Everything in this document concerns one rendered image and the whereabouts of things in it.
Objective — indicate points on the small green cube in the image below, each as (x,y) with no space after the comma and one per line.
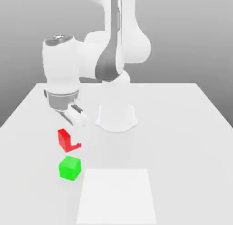
(70,168)

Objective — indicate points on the small red cube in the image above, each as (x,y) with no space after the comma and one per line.
(62,139)

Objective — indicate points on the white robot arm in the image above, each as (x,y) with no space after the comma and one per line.
(60,64)

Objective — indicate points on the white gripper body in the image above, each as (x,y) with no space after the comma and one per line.
(77,131)

